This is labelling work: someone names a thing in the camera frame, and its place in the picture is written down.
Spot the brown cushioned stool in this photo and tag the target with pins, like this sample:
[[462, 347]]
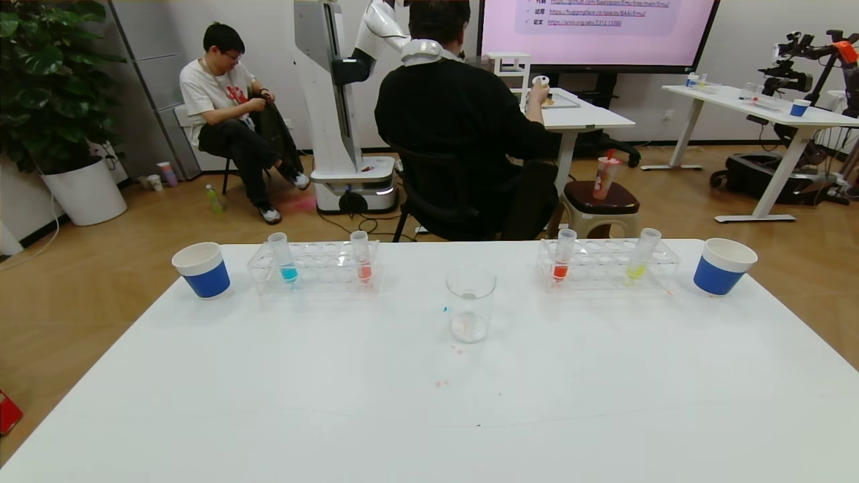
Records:
[[614, 201]]

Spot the red flat object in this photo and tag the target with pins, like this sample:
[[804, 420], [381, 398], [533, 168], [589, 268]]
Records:
[[8, 412]]

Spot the white desk with tray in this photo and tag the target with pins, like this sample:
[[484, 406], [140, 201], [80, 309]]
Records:
[[584, 115]]

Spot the seated man white shirt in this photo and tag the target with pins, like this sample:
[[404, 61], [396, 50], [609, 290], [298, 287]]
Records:
[[215, 87]]

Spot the yellow pigment test tube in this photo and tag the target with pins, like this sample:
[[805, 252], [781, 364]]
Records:
[[643, 255]]

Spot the white humanoid robot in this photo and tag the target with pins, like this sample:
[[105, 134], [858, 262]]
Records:
[[329, 100]]

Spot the white desk T-shaped legs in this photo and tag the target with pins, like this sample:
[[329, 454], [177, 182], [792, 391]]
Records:
[[738, 99]]

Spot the white drawer shelf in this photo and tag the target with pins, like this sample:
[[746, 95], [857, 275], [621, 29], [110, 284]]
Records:
[[513, 67]]

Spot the blue pigment test tube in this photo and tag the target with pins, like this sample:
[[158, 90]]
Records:
[[286, 258]]

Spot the drink cup red straw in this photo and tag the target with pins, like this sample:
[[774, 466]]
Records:
[[604, 178]]

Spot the green plastic bottle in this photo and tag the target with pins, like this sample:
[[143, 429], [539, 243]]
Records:
[[214, 200]]

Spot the pink cup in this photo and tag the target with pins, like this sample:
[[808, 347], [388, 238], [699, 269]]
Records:
[[168, 176]]

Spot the small white blue container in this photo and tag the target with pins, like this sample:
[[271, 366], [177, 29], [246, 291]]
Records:
[[692, 80]]

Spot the blue white paper cup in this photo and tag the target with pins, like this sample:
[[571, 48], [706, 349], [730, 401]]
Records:
[[205, 275], [721, 272]]

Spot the small white cup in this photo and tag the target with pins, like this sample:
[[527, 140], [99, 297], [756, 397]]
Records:
[[155, 182]]

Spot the black office chair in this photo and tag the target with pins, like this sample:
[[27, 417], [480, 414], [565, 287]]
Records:
[[436, 201]]

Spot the large display screen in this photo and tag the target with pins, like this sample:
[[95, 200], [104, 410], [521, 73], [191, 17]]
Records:
[[604, 40]]

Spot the white planter pot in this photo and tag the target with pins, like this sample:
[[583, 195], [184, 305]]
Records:
[[84, 194]]

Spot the small blue paper cup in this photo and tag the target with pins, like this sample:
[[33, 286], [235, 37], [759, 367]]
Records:
[[799, 109]]

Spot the seated man black sweater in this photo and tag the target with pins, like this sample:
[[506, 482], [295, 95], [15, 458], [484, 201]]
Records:
[[449, 114]]

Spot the green potted plant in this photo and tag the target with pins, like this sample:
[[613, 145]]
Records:
[[47, 80]]

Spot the small glass beaker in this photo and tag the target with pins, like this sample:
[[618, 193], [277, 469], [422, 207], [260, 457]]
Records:
[[750, 92]]

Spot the clear acrylic tube rack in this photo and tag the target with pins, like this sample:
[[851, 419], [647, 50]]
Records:
[[600, 266], [322, 270]]

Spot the grey tray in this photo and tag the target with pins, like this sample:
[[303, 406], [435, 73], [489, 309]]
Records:
[[564, 100]]

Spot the clear glass beaker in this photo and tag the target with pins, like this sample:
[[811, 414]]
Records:
[[470, 315]]

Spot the pale red pigment test tube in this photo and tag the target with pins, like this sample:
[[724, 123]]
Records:
[[362, 258]]

